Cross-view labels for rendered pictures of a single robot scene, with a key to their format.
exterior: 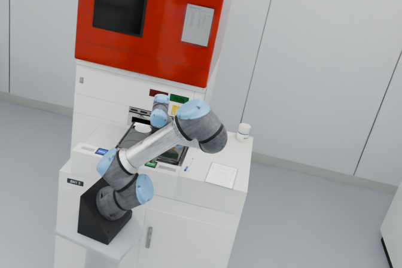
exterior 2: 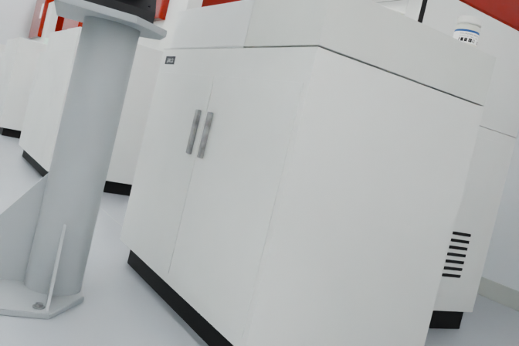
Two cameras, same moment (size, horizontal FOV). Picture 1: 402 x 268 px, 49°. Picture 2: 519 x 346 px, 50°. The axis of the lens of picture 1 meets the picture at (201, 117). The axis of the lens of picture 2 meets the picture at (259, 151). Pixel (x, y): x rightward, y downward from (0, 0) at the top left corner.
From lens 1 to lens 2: 226 cm
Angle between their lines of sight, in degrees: 56
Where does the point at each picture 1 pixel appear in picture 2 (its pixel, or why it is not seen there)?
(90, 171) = (184, 36)
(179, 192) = (252, 29)
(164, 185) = (239, 22)
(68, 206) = (156, 103)
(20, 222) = not seen: hidden behind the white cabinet
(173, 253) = (224, 166)
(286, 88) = not seen: outside the picture
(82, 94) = not seen: hidden behind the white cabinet
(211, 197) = (285, 20)
